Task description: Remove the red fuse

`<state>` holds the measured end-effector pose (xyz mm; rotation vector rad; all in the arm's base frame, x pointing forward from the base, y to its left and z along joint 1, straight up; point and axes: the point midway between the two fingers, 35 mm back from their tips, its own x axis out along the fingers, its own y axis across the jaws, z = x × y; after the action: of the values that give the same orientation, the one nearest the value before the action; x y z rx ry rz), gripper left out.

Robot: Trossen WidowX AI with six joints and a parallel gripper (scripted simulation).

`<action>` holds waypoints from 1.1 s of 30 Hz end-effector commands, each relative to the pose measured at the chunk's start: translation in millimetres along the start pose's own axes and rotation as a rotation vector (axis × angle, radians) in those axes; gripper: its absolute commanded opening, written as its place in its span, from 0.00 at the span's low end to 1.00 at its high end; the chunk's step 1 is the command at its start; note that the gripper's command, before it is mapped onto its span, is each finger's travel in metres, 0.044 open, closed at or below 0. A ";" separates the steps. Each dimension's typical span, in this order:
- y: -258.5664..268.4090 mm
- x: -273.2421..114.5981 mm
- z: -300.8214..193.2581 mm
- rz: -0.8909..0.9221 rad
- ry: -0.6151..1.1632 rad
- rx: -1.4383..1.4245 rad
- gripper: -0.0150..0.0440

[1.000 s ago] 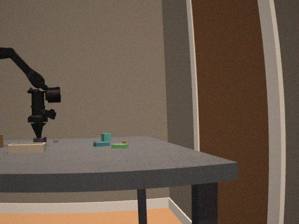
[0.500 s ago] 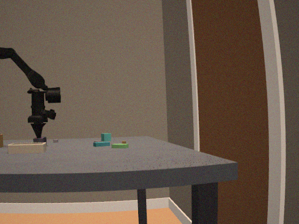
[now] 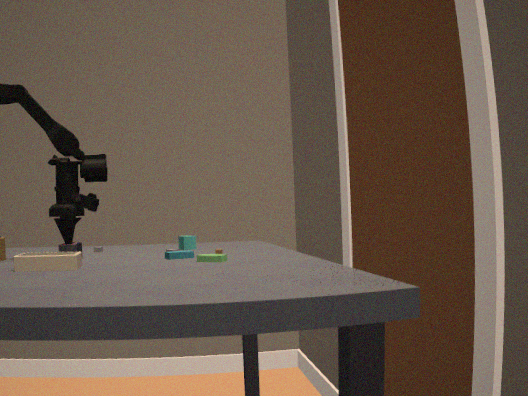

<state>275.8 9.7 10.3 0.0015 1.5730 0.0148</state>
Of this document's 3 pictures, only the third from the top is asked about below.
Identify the turquoise rectangular block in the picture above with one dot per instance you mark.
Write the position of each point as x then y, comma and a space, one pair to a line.
179, 254

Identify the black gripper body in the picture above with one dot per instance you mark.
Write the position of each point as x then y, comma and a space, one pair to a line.
62, 208

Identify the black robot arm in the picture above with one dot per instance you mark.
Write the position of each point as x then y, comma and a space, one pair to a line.
92, 167

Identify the teal cube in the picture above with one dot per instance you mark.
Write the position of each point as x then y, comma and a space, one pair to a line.
187, 242

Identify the light green rectangular block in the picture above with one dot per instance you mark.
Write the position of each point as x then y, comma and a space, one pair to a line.
211, 258

